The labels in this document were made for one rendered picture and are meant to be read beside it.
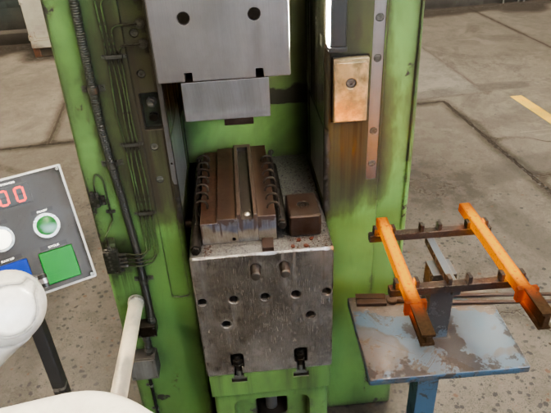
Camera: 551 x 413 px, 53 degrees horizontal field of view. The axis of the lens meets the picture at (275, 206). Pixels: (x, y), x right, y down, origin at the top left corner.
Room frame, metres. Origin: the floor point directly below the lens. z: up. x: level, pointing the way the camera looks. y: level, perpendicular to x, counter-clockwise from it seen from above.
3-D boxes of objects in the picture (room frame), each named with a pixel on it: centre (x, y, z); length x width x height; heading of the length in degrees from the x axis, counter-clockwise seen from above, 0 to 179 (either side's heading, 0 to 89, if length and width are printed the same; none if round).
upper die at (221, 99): (1.42, 0.11, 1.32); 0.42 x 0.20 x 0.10; 3
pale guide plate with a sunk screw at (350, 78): (1.35, -0.21, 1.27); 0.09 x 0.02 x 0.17; 93
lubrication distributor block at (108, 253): (1.31, 0.48, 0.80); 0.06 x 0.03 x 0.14; 93
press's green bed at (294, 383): (1.43, 0.06, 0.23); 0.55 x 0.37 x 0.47; 3
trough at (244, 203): (1.42, 0.09, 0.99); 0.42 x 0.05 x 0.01; 3
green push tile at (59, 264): (1.03, 0.51, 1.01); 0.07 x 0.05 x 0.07; 118
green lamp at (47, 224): (1.07, 0.53, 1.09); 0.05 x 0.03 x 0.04; 93
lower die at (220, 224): (1.42, 0.11, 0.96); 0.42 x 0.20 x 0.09; 3
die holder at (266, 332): (1.43, 0.06, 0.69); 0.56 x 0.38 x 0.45; 3
